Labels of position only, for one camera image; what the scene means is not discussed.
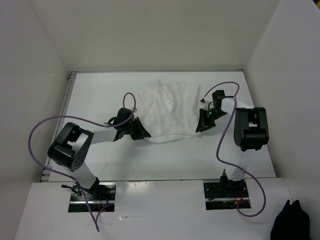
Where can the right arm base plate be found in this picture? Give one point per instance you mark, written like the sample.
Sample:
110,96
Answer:
218,197

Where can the white pleated skirt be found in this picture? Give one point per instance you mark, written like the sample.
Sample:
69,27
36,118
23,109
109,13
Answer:
169,112

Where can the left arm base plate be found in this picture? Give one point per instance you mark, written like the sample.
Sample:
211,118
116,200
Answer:
103,201

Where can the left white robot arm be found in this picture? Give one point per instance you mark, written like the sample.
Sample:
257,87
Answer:
70,148

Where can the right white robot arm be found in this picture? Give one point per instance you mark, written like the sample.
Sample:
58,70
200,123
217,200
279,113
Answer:
250,133

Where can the black cloth bundle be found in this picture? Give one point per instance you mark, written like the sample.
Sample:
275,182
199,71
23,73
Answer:
292,223

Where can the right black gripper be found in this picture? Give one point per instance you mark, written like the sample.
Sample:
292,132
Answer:
203,123

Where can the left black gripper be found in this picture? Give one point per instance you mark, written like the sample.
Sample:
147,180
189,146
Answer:
141,132

